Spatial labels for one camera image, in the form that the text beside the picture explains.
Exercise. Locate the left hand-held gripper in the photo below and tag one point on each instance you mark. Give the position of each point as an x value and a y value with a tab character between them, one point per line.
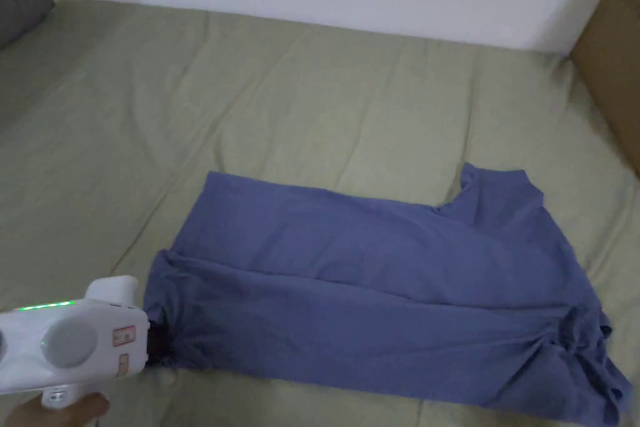
75	334

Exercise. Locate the blue shirt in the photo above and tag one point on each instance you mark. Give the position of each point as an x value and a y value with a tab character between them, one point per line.
380	292

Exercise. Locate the bed with pale green sheet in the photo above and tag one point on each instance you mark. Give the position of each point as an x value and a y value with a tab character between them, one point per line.
250	97

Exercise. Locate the brown cardboard carton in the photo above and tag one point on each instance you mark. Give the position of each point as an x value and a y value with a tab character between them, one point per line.
612	47

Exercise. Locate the person's left hand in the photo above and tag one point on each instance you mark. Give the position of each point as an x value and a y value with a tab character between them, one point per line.
45	409

